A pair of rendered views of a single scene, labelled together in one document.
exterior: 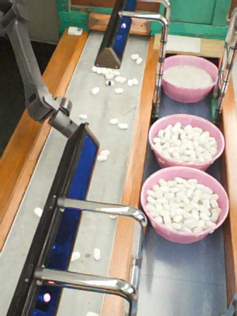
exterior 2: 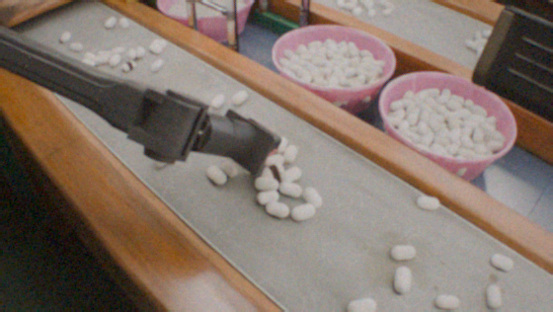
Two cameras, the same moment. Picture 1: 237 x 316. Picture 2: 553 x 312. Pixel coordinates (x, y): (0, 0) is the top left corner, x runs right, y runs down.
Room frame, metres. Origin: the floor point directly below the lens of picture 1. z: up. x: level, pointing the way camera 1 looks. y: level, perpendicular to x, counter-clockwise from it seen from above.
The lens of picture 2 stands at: (0.66, 0.50, 1.27)
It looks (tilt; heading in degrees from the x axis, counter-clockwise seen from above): 44 degrees down; 308
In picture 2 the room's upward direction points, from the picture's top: straight up
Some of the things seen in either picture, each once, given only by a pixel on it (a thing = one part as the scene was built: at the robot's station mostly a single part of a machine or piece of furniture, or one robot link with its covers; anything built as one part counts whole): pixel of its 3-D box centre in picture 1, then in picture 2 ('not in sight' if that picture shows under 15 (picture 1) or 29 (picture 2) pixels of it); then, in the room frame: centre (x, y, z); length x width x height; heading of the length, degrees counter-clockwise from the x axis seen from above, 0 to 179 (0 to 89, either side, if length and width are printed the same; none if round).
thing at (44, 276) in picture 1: (93, 298); not in sight; (0.40, 0.04, 0.90); 0.20 x 0.19 x 0.45; 174
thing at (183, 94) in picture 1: (186, 80); (206, 12); (1.52, -0.28, 0.72); 0.27 x 0.27 x 0.10
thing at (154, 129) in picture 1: (184, 147); (332, 72); (1.08, -0.23, 0.72); 0.27 x 0.27 x 0.10
